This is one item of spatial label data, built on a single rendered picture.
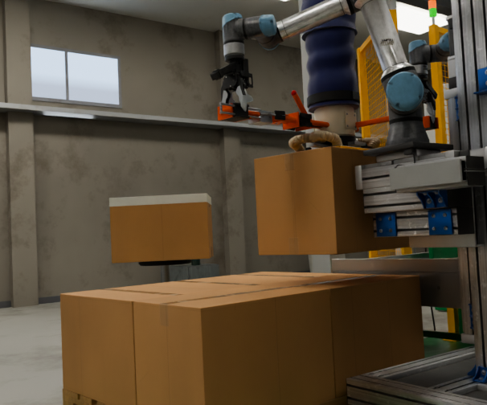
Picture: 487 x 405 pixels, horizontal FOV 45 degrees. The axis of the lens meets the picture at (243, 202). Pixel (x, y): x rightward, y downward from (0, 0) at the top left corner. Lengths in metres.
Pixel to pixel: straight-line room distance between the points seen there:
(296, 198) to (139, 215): 1.58
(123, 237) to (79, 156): 4.65
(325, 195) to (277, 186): 0.24
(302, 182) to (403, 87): 0.55
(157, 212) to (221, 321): 1.88
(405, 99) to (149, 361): 1.21
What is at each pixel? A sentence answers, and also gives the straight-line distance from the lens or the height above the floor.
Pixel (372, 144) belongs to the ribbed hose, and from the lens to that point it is 2.63.
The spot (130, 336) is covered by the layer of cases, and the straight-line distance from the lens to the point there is 2.19.
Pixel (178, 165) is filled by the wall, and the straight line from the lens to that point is 8.94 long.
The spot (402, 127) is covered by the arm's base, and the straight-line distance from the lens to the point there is 2.15.
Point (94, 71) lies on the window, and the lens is 8.61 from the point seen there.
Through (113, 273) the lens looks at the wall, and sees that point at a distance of 8.39.
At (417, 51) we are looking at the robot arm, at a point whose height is 1.50.
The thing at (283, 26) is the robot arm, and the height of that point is 1.52.
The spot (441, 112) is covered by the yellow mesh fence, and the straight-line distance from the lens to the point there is 4.21.
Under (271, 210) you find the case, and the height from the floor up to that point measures 0.85.
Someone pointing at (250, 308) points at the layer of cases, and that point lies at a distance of 1.96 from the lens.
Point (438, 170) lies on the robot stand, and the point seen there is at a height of 0.92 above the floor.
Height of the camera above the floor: 0.76
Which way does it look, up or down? 3 degrees up
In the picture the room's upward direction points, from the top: 3 degrees counter-clockwise
